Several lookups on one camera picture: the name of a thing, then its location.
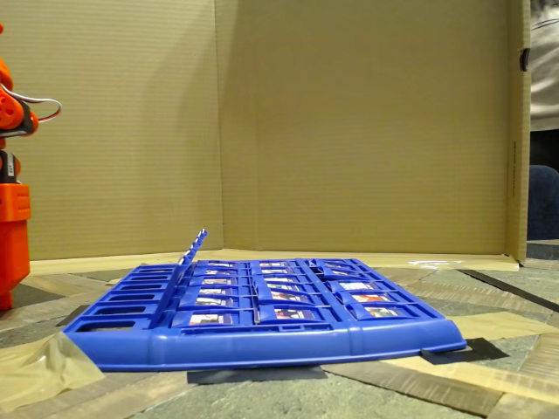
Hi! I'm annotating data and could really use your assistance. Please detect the brown cardboard box wall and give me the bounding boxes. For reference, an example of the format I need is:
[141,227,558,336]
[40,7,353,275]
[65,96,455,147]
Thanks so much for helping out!
[0,0,533,267]

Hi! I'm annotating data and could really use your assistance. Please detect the purple illustrated game card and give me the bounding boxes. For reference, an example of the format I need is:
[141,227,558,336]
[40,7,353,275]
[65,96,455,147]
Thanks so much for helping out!
[190,277,239,287]

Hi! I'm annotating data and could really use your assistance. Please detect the Bumbler blue flip tile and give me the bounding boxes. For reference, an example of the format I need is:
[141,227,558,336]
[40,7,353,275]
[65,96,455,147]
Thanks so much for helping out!
[335,291,394,306]

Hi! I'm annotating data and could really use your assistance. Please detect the crumpled clear packing tape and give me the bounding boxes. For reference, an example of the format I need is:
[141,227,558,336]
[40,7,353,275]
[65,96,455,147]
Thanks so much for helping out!
[0,331,106,414]

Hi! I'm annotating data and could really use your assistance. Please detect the purple Safeguard game card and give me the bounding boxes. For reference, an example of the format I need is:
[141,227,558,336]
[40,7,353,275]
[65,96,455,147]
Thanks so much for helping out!
[255,290,314,306]

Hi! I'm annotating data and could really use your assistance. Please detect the dark blue chair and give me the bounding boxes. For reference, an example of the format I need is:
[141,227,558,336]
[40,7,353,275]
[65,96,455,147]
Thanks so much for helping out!
[527,164,559,242]

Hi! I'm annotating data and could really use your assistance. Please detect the person in white shirt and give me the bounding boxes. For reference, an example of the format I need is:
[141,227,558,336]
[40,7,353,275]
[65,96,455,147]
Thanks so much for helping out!
[529,0,559,168]

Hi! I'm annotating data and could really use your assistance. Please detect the Mr Mist blue flip tile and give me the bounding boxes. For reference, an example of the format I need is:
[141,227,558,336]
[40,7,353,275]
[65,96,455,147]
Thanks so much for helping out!
[327,280,383,292]

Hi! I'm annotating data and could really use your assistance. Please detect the white red servo wire loop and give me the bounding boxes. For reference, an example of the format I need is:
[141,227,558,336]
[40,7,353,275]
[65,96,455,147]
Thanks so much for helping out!
[7,89,63,128]

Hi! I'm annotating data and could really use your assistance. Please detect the purple Ultrasonic game card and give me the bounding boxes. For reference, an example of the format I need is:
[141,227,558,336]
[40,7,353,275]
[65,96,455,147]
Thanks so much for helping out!
[257,304,327,325]

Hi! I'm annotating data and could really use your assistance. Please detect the blue plastic guessing game board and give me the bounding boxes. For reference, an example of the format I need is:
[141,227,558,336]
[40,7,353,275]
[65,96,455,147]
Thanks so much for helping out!
[62,257,468,373]

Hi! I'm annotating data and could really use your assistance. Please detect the long black tape line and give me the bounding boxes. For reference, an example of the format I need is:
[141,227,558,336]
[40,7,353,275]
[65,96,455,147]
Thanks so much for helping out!
[458,268,559,315]

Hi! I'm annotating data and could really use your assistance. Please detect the brown packing tape piece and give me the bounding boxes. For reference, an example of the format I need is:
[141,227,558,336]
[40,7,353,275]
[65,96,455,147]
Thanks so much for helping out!
[452,310,559,342]

